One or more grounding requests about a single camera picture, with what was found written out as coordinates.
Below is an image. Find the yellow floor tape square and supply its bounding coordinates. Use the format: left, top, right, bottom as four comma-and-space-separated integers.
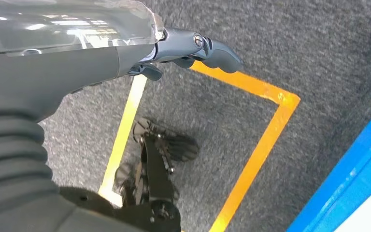
98, 60, 301, 232

